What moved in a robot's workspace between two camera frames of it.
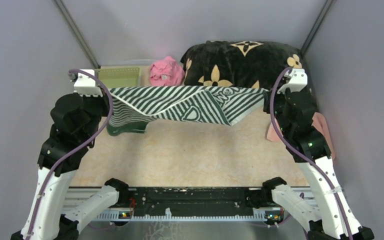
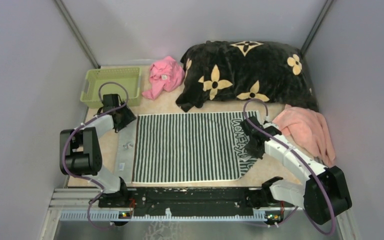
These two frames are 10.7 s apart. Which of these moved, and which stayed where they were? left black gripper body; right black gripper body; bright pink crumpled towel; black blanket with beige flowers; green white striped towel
Moved: right black gripper body; left black gripper body; green white striped towel
Stayed: bright pink crumpled towel; black blanket with beige flowers
